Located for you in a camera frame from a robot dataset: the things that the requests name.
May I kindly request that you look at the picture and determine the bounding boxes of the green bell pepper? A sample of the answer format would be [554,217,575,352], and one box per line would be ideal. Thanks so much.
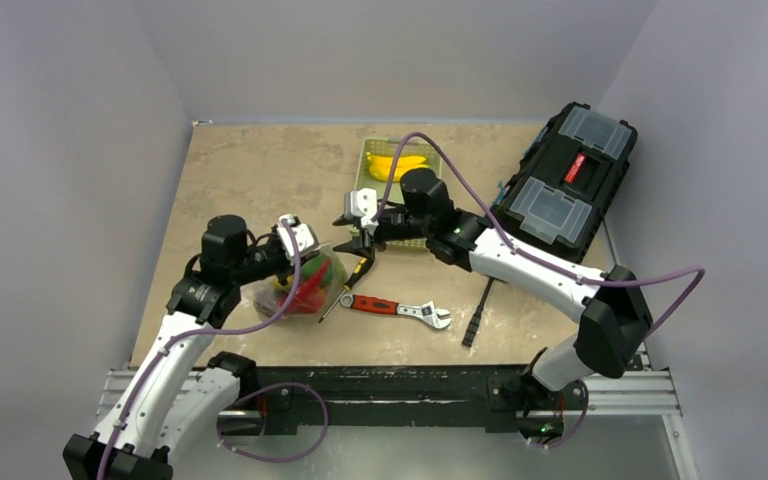
[301,251,346,289]

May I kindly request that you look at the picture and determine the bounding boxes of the clear dotted zip top bag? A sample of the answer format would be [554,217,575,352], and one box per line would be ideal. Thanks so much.
[252,244,347,320]

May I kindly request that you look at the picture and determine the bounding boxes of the red chili pepper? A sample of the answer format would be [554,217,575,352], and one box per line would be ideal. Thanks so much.
[288,275,325,314]

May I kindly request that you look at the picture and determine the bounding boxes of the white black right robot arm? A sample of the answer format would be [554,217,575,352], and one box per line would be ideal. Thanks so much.
[334,169,653,407]

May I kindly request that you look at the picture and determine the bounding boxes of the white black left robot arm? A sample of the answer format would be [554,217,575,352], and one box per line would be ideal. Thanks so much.
[62,214,319,479]

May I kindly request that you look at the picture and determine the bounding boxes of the yellow black screwdriver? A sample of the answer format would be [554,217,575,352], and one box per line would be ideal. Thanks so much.
[318,257,375,323]

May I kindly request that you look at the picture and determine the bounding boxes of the light green plastic basket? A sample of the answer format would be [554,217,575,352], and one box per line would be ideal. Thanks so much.
[344,137,442,213]

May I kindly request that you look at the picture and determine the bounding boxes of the yellow banana bunch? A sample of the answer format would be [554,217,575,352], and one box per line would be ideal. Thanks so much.
[365,152,430,182]

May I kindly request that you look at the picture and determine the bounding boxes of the black plastic toolbox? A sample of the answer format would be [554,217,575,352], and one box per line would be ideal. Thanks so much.
[490,102,638,264]

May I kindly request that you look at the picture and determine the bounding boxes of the black hammer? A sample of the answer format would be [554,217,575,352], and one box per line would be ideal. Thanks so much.
[461,277,495,348]

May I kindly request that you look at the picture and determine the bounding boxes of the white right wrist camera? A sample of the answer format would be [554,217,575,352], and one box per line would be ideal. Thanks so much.
[345,188,379,233]

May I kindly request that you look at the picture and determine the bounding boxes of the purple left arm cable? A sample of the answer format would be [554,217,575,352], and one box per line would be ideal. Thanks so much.
[92,221,330,480]

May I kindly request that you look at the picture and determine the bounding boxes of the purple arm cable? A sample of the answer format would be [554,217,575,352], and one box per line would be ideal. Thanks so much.
[92,221,330,480]
[377,132,707,452]

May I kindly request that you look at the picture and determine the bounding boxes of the red handled adjustable wrench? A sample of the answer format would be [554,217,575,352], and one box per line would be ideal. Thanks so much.
[338,293,452,330]

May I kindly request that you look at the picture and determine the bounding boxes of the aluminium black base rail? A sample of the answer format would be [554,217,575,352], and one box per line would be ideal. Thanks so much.
[101,352,679,444]

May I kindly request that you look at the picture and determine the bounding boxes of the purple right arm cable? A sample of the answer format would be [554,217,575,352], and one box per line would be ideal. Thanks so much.
[377,132,707,452]

